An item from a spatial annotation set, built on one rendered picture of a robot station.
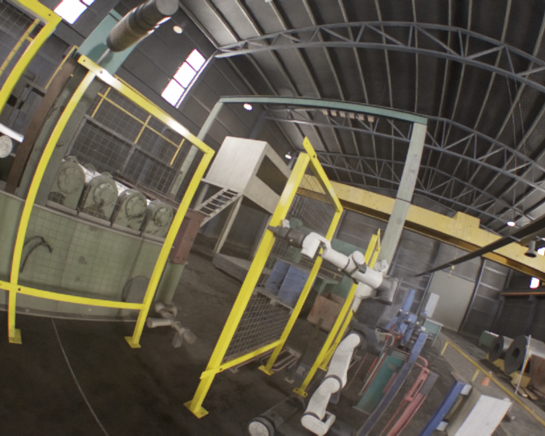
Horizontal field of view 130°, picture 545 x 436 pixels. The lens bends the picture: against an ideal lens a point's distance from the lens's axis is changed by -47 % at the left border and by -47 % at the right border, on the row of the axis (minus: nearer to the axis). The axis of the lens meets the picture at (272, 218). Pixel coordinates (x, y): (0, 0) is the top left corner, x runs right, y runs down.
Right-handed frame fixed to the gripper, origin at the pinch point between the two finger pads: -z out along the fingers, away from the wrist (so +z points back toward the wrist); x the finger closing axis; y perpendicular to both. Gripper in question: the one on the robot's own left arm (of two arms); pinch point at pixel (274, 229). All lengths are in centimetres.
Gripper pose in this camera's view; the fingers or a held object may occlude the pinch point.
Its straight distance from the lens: 130.3
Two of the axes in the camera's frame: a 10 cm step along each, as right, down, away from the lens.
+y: 4.0, -9.1, 0.9
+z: 8.2, 3.1, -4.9
